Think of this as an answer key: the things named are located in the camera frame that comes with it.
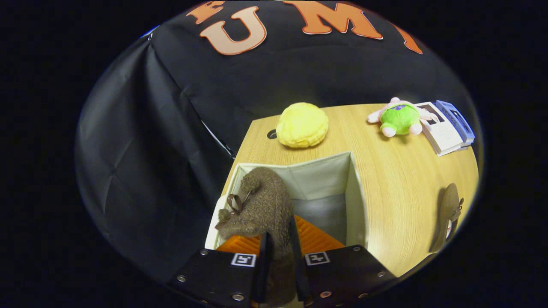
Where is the yellow bread-shaped plush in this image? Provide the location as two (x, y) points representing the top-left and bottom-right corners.
(276, 102), (329, 149)

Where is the brown fuzzy shoe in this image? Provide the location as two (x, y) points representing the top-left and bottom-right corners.
(214, 167), (298, 306)
(428, 183), (465, 254)

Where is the green and pink plush toy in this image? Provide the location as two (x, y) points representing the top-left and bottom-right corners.
(367, 97), (439, 137)

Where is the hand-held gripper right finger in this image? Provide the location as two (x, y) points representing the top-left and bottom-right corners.
(289, 215), (397, 308)

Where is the beige fabric storage box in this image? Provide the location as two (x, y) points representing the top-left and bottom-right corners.
(205, 151), (369, 251)

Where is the blue book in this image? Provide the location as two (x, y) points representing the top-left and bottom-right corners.
(435, 100), (476, 146)

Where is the white paperback book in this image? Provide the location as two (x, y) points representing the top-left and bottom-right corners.
(414, 101), (465, 157)

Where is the black backdrop cloth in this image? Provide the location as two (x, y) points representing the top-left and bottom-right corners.
(75, 0), (476, 283)

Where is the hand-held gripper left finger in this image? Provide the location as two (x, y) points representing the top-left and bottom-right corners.
(166, 232), (274, 307)

